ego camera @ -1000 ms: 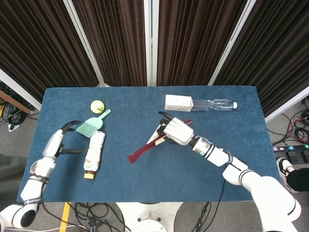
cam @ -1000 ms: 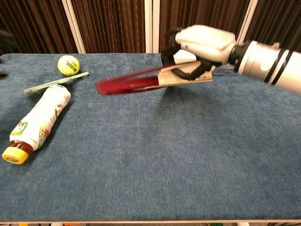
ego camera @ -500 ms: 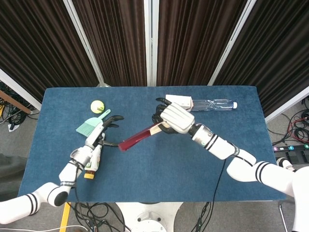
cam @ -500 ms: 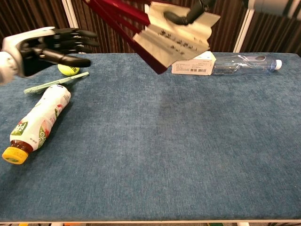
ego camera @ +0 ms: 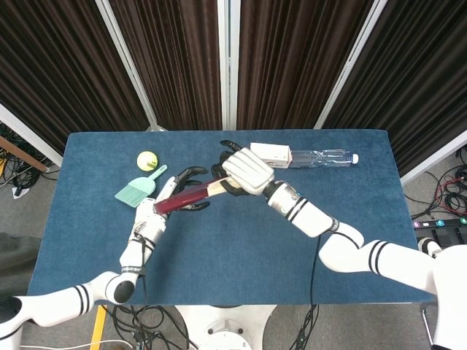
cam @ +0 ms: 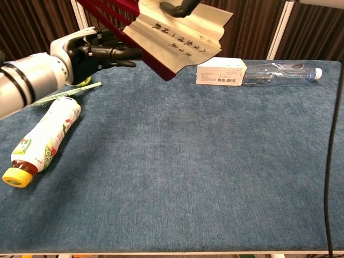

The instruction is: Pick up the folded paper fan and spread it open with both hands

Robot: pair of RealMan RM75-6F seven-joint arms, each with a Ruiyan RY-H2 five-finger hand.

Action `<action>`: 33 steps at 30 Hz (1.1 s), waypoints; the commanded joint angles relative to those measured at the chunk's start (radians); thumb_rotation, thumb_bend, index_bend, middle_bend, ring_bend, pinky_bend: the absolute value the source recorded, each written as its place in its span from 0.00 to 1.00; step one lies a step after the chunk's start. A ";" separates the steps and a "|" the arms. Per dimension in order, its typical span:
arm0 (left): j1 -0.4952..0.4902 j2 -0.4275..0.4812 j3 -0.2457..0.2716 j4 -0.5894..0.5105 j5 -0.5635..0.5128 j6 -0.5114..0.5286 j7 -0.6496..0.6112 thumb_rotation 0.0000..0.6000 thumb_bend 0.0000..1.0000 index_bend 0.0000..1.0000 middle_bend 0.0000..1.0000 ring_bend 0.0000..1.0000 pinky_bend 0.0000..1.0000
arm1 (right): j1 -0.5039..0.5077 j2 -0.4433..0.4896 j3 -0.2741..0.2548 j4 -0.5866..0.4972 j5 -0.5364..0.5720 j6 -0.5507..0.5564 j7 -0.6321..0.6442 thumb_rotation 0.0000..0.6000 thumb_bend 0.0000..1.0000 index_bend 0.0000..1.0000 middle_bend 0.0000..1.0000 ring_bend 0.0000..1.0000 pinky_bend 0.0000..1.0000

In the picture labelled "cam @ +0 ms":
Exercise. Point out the blue velvet table cloth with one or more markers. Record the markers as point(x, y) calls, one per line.
point(161, 161)

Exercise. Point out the white cardboard box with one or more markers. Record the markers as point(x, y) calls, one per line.
point(220, 71)

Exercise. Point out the light green plastic stick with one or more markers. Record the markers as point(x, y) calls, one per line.
point(88, 86)

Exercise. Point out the white partition frame post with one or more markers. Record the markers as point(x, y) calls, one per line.
point(279, 32)
point(80, 18)

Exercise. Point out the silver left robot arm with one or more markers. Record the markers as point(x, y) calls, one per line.
point(27, 78)

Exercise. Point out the clear plastic water bottle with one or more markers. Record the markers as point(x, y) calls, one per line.
point(282, 74)

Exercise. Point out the tea bottle with yellow cap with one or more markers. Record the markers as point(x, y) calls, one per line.
point(45, 134)

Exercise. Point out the white and black left hand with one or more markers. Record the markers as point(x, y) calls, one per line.
point(80, 56)

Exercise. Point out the red and white folding fan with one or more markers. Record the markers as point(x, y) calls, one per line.
point(174, 40)

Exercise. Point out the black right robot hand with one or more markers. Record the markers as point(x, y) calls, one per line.
point(180, 9)

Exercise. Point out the yellow-green tennis ball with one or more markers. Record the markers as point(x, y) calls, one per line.
point(85, 82)

